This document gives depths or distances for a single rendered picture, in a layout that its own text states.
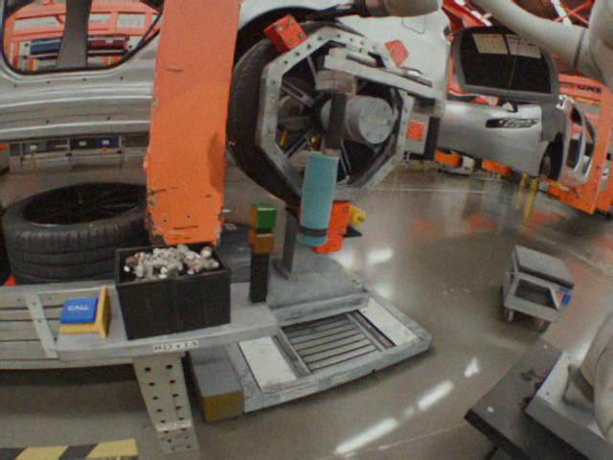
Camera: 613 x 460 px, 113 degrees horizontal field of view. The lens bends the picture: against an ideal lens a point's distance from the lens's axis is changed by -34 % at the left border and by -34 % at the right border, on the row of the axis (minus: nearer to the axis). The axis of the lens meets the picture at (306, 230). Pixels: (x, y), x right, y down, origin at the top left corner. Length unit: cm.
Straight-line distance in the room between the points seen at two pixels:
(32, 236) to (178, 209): 50
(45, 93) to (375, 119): 110
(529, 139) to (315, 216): 285
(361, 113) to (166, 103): 48
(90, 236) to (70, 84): 57
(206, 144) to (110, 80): 64
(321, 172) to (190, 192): 34
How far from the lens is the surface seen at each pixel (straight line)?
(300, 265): 124
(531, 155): 345
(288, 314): 117
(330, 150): 71
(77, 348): 60
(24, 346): 106
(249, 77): 94
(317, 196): 83
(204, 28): 68
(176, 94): 66
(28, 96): 128
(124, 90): 118
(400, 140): 115
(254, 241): 58
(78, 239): 94
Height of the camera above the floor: 82
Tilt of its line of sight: 20 degrees down
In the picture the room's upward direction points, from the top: 7 degrees clockwise
